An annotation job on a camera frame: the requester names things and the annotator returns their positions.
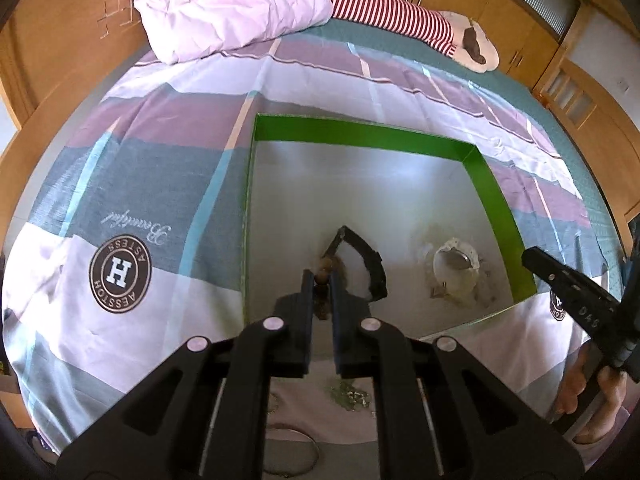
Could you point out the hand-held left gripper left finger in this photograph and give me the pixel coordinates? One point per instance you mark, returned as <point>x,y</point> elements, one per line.
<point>307,310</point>

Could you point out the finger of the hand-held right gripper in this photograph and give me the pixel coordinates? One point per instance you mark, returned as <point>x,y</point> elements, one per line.
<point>545,267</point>

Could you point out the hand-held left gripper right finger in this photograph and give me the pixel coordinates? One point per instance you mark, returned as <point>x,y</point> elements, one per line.
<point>336,310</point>

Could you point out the silver bangle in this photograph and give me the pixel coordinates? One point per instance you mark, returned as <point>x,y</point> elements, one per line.
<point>287,426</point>

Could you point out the green cardboard box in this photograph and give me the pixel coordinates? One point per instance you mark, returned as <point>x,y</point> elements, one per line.
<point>350,185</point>

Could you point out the person's right hand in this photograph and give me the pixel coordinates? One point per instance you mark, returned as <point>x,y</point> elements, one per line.
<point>607,405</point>

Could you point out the wooden door with glass panes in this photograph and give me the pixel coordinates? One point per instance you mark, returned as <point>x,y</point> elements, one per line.
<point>575,95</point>

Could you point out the patchwork printed bed sheet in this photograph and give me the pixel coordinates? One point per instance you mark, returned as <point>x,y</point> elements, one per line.
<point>150,170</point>

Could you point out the red striped plush toy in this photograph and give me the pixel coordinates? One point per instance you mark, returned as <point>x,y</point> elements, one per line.
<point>395,12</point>

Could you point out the white pillow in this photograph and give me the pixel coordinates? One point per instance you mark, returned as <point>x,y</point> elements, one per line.
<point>225,5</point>

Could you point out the wooden headboard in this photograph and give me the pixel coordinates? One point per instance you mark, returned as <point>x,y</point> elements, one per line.
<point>55,45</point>

